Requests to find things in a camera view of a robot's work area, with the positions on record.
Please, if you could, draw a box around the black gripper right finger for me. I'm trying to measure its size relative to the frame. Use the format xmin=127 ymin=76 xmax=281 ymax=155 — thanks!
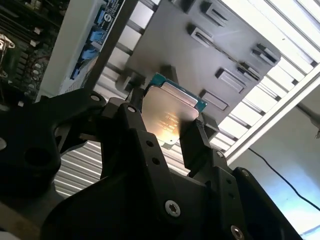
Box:
xmin=181 ymin=119 xmax=298 ymax=240

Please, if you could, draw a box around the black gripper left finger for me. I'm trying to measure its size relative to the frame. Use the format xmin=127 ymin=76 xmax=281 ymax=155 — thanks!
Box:
xmin=0 ymin=87 xmax=182 ymax=217

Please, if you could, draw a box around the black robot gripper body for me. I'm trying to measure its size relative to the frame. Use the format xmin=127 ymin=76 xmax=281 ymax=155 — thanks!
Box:
xmin=43 ymin=172 xmax=226 ymax=240

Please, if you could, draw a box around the silver CPU with green edge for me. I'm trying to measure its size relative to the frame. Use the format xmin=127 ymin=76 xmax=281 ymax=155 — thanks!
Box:
xmin=139 ymin=72 xmax=209 ymax=151

